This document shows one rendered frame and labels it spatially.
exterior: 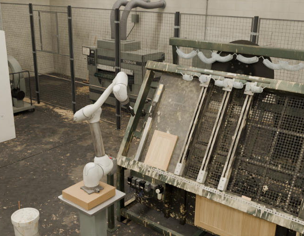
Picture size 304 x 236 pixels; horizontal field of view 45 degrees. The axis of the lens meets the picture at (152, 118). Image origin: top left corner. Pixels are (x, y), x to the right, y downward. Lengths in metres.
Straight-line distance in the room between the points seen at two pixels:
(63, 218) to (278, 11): 5.99
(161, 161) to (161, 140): 0.24
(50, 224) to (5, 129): 3.09
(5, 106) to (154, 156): 3.95
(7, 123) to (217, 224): 4.72
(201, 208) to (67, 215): 1.80
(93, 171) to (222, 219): 1.48
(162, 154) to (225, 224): 1.01
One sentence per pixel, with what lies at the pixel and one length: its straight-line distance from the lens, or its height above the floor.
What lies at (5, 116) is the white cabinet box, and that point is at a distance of 7.52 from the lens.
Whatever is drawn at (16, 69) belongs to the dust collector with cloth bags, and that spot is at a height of 1.00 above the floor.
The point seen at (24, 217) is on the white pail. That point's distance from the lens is 4.50.
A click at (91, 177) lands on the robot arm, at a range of 3.78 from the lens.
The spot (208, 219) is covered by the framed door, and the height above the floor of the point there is 0.39.
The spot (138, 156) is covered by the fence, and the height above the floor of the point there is 0.95.
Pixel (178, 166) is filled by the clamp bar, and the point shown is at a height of 0.99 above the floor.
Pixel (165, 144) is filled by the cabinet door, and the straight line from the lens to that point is 4.19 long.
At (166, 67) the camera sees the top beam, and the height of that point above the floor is 1.92.
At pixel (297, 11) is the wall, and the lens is 8.37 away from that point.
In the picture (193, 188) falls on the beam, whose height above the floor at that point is 0.84.
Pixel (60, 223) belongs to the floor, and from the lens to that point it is 4.95.
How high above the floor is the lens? 2.76
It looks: 19 degrees down
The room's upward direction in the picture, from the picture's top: 1 degrees clockwise
